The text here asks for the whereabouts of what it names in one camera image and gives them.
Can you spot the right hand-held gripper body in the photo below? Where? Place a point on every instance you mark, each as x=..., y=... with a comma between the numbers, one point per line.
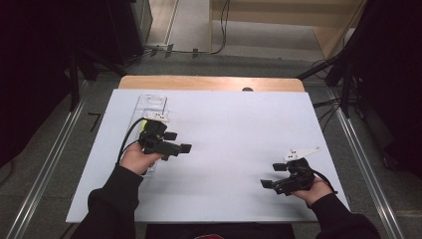
x=298, y=176

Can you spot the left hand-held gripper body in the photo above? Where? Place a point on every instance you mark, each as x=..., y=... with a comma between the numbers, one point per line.
x=156, y=139

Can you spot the clear plastic container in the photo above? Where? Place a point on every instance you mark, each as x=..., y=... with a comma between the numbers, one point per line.
x=151, y=104

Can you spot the person's right hand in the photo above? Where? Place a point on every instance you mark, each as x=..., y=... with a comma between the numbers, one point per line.
x=315, y=192

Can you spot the person's left hand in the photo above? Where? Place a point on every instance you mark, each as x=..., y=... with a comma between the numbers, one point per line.
x=137, y=161

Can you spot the white board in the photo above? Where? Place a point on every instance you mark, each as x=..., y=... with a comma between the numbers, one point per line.
x=225, y=132

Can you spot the wooden table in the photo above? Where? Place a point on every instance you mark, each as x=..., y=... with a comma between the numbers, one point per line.
x=205, y=83

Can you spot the person's red clothing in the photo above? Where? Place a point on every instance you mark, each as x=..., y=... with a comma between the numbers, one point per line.
x=209, y=237

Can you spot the black stand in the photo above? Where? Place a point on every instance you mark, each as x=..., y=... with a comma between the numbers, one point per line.
x=341, y=76
x=74, y=86

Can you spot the black cabinet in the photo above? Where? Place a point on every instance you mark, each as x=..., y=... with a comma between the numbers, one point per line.
x=132, y=30

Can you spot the black curtain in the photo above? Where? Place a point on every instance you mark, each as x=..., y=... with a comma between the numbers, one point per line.
x=33, y=66
x=394, y=83

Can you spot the light wooden furniture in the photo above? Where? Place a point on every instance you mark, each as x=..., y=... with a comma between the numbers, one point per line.
x=328, y=33

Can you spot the metal floor rail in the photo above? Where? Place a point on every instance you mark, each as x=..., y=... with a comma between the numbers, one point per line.
x=365, y=166
x=49, y=166

